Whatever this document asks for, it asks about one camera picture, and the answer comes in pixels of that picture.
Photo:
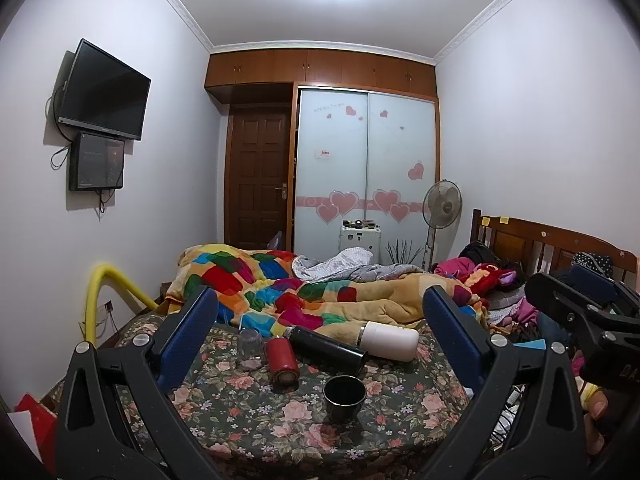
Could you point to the wall-mounted television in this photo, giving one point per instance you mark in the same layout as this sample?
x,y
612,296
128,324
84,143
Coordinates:
x,y
105,92

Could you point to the black thermos bottle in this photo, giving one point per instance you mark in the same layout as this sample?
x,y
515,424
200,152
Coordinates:
x,y
325,347

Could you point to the colourful patchwork blanket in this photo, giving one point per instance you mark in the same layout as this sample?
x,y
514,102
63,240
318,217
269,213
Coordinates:
x,y
330,300

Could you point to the wooden bed headboard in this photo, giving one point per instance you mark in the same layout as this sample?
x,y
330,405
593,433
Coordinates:
x,y
530,240

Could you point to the black dotted cloth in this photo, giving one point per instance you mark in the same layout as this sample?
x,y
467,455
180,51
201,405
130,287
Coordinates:
x,y
592,261

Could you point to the brown wooden door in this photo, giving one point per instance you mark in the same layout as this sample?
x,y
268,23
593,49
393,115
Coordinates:
x,y
257,180

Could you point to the black cup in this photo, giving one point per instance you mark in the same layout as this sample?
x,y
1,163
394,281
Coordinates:
x,y
344,400

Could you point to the pink clothing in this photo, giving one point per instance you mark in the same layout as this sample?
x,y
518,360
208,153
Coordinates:
x,y
452,266

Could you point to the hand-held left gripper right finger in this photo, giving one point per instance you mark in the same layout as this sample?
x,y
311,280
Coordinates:
x,y
450,332

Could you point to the clear glass cup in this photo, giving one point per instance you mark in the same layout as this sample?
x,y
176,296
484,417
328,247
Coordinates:
x,y
250,350

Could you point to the grey checked sheet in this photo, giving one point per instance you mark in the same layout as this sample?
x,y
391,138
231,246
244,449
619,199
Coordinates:
x,y
340,265

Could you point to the black bag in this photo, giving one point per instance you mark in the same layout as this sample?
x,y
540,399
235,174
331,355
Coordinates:
x,y
477,252

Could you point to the red paper bag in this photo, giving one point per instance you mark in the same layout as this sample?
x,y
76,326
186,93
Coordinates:
x,y
42,415

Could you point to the standing fan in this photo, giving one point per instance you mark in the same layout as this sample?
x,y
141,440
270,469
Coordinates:
x,y
442,204

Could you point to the small white cabinet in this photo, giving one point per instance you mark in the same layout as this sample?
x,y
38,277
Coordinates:
x,y
361,239

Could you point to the yellow foam tube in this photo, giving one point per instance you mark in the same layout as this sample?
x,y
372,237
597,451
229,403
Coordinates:
x,y
92,300

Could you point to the red plush toy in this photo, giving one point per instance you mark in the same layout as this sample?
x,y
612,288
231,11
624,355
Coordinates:
x,y
487,277

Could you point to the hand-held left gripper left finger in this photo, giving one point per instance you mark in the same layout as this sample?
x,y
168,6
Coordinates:
x,y
192,330

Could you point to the wooden wardrobe with heart stickers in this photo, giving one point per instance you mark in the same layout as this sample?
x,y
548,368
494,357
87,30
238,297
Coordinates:
x,y
365,160

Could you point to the small black monitor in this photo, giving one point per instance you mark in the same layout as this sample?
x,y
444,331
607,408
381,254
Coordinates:
x,y
96,161

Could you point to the person's right hand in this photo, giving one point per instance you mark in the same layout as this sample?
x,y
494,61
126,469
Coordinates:
x,y
597,407

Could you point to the wall socket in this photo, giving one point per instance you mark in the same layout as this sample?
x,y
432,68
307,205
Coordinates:
x,y
106,312

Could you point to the pile of clothes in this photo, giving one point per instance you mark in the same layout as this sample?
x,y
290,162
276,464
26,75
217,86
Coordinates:
x,y
515,315

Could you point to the floral tablecloth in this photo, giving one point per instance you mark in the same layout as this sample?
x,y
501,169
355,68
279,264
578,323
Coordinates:
x,y
240,415

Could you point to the white thermos bottle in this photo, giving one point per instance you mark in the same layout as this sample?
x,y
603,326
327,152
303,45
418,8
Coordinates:
x,y
392,341

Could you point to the red can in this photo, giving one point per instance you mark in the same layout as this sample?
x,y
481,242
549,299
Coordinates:
x,y
281,360

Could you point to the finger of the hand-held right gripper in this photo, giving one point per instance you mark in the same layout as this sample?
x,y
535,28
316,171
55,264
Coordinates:
x,y
560,300
597,282

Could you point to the dark decorative twigs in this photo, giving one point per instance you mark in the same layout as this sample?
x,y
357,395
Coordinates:
x,y
402,252

